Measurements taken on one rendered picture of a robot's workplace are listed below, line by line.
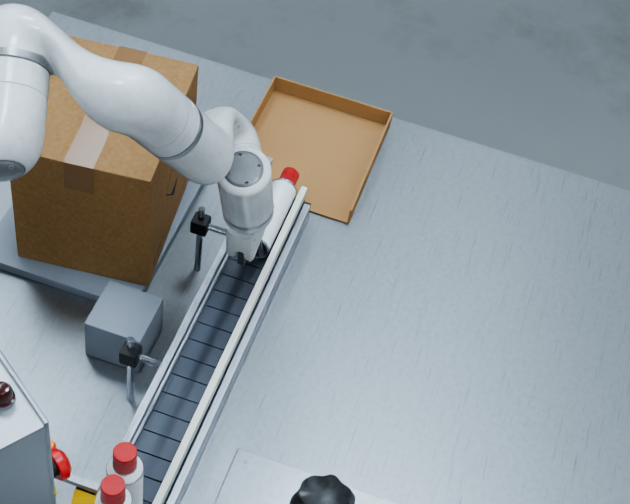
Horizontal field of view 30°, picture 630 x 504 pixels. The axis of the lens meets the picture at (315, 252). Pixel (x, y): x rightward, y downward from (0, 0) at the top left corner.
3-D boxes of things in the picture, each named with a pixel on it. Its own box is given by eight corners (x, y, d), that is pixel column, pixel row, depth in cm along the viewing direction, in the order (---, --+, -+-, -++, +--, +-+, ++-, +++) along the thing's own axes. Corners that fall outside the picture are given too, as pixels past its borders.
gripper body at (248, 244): (237, 175, 194) (240, 203, 204) (215, 230, 190) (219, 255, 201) (280, 189, 193) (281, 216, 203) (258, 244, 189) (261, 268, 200)
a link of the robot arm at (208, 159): (126, 66, 165) (215, 143, 193) (146, 166, 159) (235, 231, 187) (184, 42, 163) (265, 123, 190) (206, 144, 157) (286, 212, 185)
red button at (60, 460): (50, 476, 128) (75, 463, 129) (33, 451, 129) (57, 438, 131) (52, 493, 130) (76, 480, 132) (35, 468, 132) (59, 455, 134)
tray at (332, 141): (348, 224, 227) (351, 210, 224) (222, 183, 229) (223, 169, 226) (390, 126, 246) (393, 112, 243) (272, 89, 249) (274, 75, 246)
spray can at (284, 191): (269, 243, 207) (306, 167, 221) (242, 234, 208) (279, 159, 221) (267, 262, 211) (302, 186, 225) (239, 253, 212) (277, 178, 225)
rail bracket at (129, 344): (159, 416, 194) (161, 358, 181) (118, 401, 195) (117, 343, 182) (167, 400, 196) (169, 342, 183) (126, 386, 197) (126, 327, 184)
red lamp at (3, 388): (-4, 414, 117) (-6, 402, 115) (-16, 396, 118) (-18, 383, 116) (20, 402, 118) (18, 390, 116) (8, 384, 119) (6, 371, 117)
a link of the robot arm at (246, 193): (215, 181, 191) (227, 233, 188) (209, 145, 179) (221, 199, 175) (266, 171, 192) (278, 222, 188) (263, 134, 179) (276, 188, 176)
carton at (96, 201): (148, 287, 208) (150, 182, 188) (17, 257, 209) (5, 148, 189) (192, 170, 228) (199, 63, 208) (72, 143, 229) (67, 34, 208)
